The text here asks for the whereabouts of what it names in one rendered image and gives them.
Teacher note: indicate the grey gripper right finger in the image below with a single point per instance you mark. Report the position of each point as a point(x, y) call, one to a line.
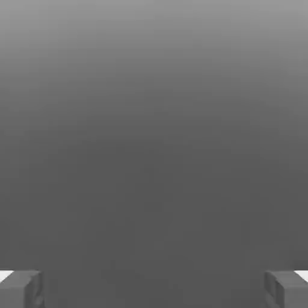
point(290, 290)

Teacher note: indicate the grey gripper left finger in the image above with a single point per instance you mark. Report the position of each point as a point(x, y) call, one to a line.
point(16, 290)

